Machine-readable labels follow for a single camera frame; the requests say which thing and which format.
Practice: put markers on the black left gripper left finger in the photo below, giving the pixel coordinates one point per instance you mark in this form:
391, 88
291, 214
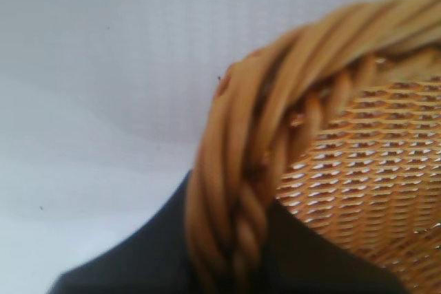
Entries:
144, 259

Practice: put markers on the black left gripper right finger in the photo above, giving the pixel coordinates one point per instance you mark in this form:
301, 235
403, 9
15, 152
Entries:
310, 266

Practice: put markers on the woven tan wicker basket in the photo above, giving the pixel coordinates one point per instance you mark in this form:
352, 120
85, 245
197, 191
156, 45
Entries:
361, 153

